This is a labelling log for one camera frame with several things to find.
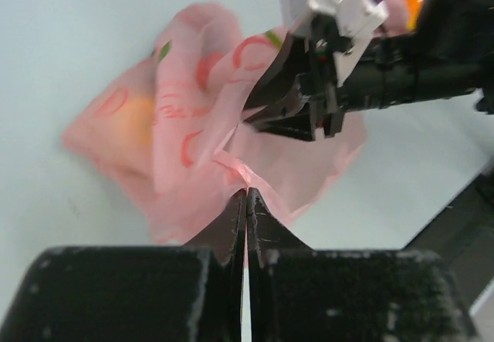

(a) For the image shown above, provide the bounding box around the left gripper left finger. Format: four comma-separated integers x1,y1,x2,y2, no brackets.
1,190,247,341

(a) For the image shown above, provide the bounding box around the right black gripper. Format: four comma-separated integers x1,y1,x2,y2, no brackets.
244,13,490,142

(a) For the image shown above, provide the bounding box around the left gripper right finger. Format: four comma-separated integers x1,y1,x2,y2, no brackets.
246,189,479,341

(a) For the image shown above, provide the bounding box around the pink plastic bag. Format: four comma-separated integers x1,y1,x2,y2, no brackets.
60,0,412,264

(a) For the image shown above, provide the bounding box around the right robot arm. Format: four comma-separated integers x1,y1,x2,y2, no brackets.
245,0,493,141

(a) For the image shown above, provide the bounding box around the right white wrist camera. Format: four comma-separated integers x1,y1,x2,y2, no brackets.
280,0,388,86

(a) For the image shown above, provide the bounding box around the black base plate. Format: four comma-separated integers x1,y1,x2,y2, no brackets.
405,164,493,306

